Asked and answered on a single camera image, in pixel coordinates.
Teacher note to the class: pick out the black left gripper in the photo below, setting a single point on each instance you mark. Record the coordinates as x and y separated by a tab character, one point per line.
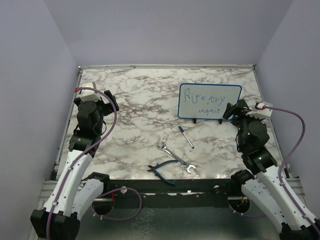
108	107

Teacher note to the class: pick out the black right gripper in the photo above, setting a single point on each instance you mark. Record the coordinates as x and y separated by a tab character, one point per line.
237	108

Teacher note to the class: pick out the blue framed whiteboard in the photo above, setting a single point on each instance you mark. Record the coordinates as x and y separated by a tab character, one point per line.
206	101

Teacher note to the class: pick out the blue white marker pen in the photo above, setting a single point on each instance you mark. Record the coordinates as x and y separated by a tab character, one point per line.
186	137

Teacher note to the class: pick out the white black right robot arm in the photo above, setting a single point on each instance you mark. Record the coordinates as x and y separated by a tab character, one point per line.
262	180

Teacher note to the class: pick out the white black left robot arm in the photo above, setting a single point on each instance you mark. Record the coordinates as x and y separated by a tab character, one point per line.
60	217

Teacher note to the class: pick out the silver combination wrench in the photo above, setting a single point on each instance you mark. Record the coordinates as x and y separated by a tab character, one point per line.
187	166

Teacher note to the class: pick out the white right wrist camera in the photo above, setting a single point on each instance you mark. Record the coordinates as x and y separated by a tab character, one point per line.
262	110

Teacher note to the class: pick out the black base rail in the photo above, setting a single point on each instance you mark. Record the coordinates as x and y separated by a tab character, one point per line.
183	193

